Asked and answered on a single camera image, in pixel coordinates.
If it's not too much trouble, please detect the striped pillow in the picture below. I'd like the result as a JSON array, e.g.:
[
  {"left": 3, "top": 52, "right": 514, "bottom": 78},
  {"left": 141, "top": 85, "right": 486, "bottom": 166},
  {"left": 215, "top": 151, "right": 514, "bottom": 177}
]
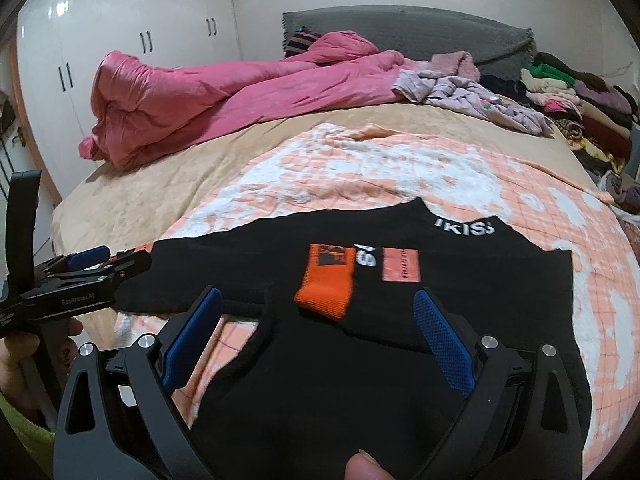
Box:
[{"left": 285, "top": 26, "right": 323, "bottom": 58}]

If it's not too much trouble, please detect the dark folded garment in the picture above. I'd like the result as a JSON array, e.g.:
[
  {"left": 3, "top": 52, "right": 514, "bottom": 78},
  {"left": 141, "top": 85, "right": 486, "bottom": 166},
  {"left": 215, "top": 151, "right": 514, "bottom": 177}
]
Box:
[{"left": 481, "top": 74, "right": 532, "bottom": 107}]

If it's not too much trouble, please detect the lilac crumpled garment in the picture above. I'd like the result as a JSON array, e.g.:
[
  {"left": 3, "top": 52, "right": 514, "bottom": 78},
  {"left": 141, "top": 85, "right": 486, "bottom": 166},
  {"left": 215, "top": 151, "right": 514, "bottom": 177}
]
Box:
[{"left": 391, "top": 67, "right": 553, "bottom": 136}]

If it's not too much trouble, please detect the person's right hand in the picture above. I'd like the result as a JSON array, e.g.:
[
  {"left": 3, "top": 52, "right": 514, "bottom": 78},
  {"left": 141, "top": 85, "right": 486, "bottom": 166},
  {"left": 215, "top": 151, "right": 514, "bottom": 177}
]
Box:
[{"left": 347, "top": 451, "right": 398, "bottom": 480}]

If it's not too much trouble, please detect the stack of folded clothes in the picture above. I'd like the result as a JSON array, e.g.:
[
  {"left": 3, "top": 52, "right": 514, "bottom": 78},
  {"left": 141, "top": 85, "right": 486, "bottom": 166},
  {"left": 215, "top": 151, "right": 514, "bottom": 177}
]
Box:
[{"left": 520, "top": 50, "right": 640, "bottom": 171}]

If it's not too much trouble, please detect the white plastic bag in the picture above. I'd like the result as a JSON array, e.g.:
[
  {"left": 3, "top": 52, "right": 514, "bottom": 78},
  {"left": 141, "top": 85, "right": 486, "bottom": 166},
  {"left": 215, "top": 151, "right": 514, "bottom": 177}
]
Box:
[{"left": 597, "top": 169, "right": 640, "bottom": 211}]

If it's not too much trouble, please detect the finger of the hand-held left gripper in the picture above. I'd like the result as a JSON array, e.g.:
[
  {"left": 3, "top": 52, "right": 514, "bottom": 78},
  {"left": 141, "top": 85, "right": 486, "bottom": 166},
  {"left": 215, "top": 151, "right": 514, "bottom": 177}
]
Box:
[
  {"left": 75, "top": 249, "right": 153, "bottom": 286},
  {"left": 47, "top": 245, "right": 112, "bottom": 272}
]

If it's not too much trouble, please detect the black shirt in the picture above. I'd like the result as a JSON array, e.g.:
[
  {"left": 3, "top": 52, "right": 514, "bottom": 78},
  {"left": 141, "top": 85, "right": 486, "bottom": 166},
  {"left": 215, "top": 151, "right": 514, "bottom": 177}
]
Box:
[{"left": 112, "top": 197, "right": 593, "bottom": 480}]

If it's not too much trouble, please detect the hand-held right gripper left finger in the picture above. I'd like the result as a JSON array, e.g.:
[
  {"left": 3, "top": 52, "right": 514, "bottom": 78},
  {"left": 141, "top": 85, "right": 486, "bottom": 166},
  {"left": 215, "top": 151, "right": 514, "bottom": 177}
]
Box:
[{"left": 54, "top": 286, "right": 223, "bottom": 480}]

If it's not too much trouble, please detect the beige bed sheet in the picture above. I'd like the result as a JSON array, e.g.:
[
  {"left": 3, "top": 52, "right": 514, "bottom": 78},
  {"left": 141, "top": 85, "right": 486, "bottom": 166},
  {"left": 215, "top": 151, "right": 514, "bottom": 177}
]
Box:
[{"left": 50, "top": 57, "right": 616, "bottom": 261}]

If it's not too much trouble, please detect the white wardrobe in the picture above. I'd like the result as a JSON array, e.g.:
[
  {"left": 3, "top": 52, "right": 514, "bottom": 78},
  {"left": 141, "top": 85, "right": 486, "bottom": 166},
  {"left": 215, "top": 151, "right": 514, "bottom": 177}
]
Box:
[{"left": 15, "top": 0, "right": 243, "bottom": 206}]

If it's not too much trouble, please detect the person's left hand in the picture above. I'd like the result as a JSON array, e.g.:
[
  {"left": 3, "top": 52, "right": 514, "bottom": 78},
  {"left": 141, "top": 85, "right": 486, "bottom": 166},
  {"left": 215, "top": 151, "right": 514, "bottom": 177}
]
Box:
[{"left": 0, "top": 317, "right": 85, "bottom": 401}]

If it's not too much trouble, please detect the mauve fleece garment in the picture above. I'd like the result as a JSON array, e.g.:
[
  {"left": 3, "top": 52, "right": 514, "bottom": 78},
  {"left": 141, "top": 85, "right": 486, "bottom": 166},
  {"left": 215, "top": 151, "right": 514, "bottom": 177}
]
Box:
[{"left": 427, "top": 52, "right": 482, "bottom": 82}]

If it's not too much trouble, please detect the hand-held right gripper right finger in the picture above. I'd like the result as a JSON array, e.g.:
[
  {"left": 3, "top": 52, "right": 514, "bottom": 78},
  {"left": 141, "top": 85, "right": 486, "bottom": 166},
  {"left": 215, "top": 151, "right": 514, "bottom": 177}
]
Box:
[{"left": 411, "top": 286, "right": 586, "bottom": 480}]

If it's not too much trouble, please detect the peach checked blanket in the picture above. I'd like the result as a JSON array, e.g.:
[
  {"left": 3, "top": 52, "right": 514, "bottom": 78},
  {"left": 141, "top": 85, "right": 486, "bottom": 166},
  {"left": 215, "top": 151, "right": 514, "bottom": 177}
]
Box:
[{"left": 112, "top": 122, "right": 640, "bottom": 480}]

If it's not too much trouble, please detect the pink duvet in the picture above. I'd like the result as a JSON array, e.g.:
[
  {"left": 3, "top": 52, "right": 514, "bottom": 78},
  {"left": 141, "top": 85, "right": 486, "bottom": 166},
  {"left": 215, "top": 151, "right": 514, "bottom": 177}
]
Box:
[{"left": 77, "top": 30, "right": 416, "bottom": 168}]

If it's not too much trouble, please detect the grey storage box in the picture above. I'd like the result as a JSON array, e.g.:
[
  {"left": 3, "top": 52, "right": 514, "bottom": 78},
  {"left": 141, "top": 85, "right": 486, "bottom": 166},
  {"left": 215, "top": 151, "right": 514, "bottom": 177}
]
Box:
[{"left": 625, "top": 124, "right": 640, "bottom": 177}]

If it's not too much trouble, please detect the grey headboard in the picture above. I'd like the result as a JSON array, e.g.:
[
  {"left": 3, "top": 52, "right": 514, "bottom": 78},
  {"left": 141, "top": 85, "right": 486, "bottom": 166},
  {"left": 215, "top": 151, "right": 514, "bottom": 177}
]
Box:
[{"left": 281, "top": 10, "right": 538, "bottom": 83}]

